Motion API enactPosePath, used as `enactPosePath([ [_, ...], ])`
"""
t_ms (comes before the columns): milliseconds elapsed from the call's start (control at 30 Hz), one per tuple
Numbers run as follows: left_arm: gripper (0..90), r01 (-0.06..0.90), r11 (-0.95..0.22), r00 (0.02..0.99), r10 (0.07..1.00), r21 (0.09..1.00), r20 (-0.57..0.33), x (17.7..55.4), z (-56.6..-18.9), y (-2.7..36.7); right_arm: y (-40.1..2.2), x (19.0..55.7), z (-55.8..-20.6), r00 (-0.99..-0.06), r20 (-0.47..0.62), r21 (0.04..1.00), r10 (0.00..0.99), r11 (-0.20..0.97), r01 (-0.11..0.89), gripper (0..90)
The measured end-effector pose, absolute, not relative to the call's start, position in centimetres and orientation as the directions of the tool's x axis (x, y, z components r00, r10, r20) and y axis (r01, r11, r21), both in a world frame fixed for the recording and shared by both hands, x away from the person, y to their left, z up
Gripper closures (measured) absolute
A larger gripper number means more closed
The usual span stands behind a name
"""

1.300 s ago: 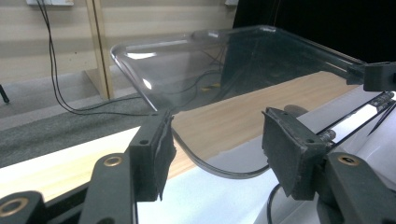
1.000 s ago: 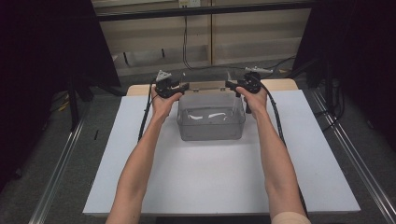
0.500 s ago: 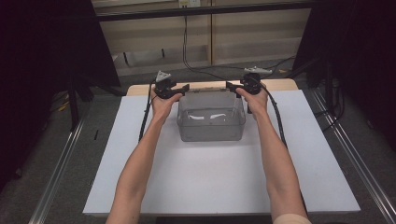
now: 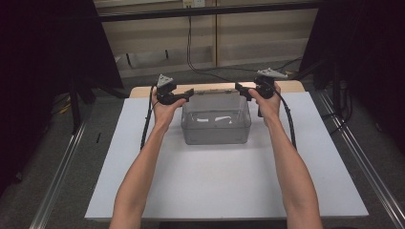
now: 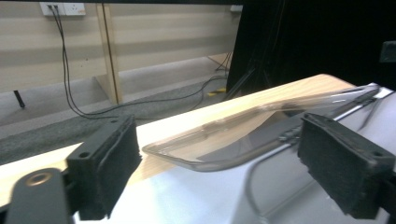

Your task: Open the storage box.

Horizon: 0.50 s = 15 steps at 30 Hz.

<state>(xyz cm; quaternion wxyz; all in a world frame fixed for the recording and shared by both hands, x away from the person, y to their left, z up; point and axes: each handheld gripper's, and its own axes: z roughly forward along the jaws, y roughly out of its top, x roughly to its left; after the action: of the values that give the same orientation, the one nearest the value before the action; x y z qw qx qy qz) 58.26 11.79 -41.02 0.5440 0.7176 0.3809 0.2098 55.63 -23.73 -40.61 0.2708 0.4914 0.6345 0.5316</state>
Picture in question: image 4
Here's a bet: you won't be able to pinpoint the person's left hand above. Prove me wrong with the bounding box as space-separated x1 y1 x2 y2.
150 89 188 132

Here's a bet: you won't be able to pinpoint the black floor cables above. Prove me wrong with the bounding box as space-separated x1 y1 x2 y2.
320 80 355 136

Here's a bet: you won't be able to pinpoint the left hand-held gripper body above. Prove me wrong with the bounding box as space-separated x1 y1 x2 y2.
156 73 188 106

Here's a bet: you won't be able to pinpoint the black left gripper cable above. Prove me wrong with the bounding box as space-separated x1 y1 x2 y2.
139 84 158 151

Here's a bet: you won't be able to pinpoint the wooden table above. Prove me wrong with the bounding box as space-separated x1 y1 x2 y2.
128 79 307 99

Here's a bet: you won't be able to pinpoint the black horizontal bar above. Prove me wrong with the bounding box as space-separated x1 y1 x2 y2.
96 2 320 23

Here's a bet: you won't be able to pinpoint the black stand leg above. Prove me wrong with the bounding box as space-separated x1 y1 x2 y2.
69 77 97 135

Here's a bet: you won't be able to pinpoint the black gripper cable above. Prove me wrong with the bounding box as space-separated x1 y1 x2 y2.
272 88 298 151
139 84 158 151

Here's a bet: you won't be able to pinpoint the long black hanging cable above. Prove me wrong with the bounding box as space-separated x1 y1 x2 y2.
185 14 304 83

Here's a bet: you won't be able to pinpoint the black curtain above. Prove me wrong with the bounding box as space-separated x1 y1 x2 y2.
298 0 405 156
0 0 124 195

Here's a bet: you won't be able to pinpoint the person's right hand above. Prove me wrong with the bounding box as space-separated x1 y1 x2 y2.
247 81 282 127

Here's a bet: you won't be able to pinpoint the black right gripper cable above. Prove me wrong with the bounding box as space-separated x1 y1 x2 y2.
272 88 298 151

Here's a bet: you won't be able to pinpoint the white board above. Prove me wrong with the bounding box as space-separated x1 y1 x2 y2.
84 91 370 222

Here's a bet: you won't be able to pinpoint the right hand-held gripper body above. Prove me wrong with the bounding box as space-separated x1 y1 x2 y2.
254 67 289 99

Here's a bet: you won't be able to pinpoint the grey transparent box lid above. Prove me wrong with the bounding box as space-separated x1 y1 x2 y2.
190 88 241 96

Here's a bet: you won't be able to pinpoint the grey transparent plastic box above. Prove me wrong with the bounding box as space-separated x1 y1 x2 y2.
180 91 253 146

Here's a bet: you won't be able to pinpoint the metal floor rail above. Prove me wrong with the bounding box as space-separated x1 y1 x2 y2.
29 118 90 229
317 90 405 229

